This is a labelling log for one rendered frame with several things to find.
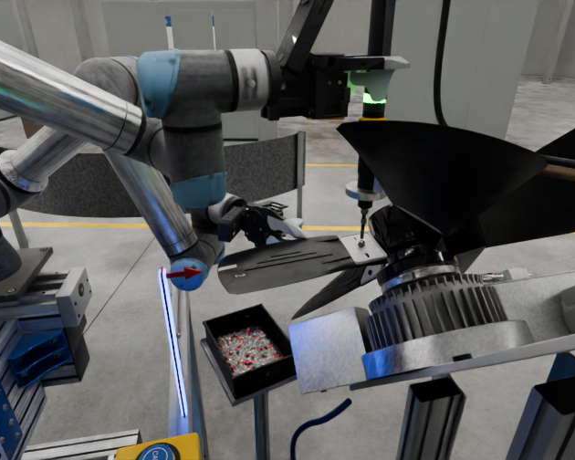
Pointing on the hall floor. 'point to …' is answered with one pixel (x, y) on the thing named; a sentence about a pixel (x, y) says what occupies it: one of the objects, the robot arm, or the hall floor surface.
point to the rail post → (198, 386)
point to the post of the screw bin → (262, 426)
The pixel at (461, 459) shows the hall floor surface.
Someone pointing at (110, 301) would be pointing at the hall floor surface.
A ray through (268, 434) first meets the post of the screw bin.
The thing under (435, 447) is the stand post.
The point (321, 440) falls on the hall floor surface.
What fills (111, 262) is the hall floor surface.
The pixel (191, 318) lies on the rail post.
